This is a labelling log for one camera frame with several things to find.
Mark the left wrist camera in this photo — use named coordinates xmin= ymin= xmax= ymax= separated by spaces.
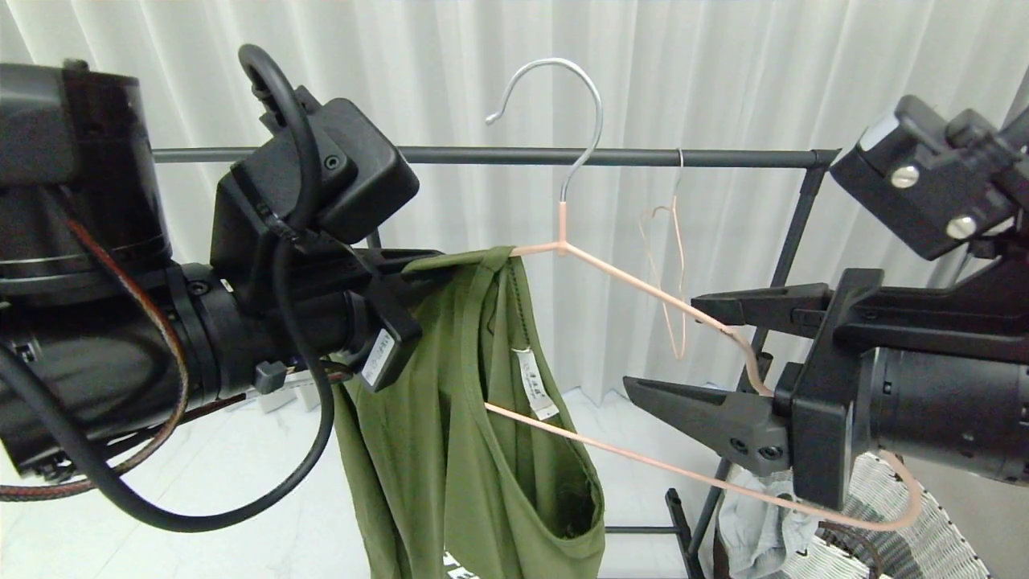
xmin=211 ymin=84 xmax=420 ymax=278

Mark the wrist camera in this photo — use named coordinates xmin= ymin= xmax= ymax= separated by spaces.
xmin=211 ymin=84 xmax=420 ymax=278
xmin=830 ymin=95 xmax=1029 ymax=266

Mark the white laundry basket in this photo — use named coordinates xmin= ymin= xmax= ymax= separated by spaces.
xmin=711 ymin=450 xmax=994 ymax=579

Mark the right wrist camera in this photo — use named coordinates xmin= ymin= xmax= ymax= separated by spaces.
xmin=830 ymin=95 xmax=1029 ymax=266

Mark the black clothes rack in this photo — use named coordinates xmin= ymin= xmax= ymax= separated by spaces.
xmin=153 ymin=145 xmax=841 ymax=579

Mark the green sleeveless shirt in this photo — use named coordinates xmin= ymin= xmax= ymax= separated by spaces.
xmin=331 ymin=245 xmax=606 ymax=579

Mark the pink clothes hanger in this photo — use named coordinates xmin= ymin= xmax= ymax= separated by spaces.
xmin=482 ymin=58 xmax=924 ymax=532
xmin=639 ymin=149 xmax=689 ymax=361

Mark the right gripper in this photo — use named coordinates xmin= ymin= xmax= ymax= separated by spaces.
xmin=623 ymin=268 xmax=1029 ymax=513

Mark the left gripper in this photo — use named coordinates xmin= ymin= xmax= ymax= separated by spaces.
xmin=0 ymin=256 xmax=424 ymax=481

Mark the pale grey garment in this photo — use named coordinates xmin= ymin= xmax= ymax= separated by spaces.
xmin=718 ymin=466 xmax=821 ymax=579

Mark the white curtain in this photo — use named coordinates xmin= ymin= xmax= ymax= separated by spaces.
xmin=0 ymin=0 xmax=1029 ymax=403

